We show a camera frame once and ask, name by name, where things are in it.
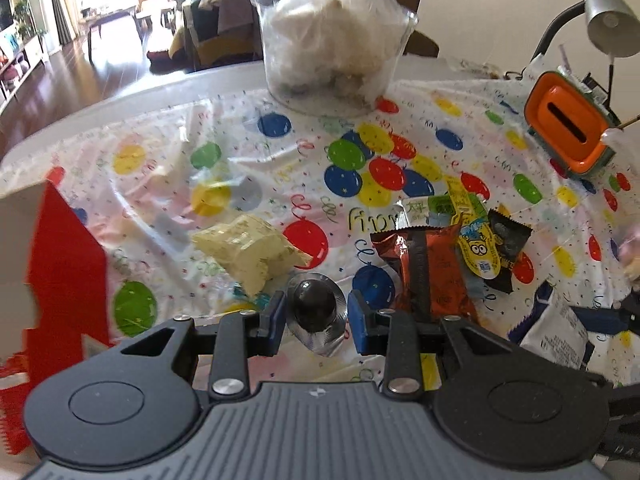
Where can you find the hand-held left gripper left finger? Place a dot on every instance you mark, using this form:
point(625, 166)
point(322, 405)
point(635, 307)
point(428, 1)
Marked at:
point(274, 321)

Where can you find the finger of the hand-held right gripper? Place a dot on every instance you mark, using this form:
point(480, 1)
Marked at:
point(617, 317)

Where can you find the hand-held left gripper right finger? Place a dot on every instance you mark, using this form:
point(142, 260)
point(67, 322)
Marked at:
point(357, 325)

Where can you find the black ball snack silver wrapper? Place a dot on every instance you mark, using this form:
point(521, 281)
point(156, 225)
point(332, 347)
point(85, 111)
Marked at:
point(312, 310)

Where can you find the white and blue snack packet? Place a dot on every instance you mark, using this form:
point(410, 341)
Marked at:
point(555, 332)

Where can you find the pale yellow snack packet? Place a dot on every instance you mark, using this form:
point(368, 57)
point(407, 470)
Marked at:
point(245, 247)

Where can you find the brown snack packet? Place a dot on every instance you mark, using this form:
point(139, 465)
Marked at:
point(435, 270)

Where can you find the black snack packet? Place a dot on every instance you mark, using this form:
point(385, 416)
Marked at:
point(510, 245)

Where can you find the yellow cartoon snack packet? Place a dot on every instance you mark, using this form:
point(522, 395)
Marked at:
point(480, 250)

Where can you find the red and white cardboard box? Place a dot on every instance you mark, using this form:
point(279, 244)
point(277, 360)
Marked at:
point(60, 285)

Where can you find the green snack packet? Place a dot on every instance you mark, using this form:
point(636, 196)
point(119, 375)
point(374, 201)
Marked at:
point(425, 207)

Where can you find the orange and green box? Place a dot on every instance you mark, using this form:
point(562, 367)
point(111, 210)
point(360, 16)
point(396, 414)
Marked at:
point(565, 120)

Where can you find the balloon print tablecloth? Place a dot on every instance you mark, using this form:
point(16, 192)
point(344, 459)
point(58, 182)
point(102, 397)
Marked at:
point(200, 125)

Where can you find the clear plastic container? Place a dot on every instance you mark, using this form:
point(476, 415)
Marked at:
point(280, 75)

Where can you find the dark round floor cushion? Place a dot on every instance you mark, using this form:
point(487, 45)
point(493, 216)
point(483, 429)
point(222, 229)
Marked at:
point(165, 57)

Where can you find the chair piled with clothes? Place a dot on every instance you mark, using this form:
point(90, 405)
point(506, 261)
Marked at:
point(200, 45)

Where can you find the white plastic bag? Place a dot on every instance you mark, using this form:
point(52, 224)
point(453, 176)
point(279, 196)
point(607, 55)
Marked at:
point(335, 25)

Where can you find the silver desk lamp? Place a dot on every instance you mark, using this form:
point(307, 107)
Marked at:
point(607, 15)

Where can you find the wooden coffee table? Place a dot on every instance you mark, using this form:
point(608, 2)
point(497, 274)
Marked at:
point(110, 15)

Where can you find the wooden television cabinet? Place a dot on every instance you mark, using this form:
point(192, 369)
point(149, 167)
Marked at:
point(20, 60)

